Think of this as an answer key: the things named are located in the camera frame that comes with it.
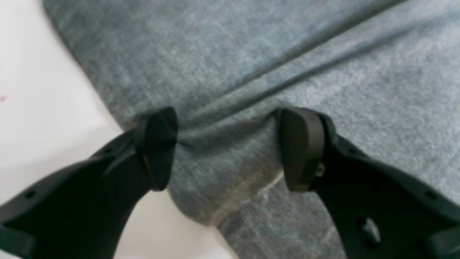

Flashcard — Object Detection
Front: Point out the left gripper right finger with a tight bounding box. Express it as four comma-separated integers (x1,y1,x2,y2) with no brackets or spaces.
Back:
279,108,460,259

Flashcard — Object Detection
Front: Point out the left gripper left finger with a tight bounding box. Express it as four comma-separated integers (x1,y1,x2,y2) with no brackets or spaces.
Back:
0,107,179,259

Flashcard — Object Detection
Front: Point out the grey t-shirt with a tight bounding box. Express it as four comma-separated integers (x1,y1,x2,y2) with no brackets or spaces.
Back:
42,0,460,259

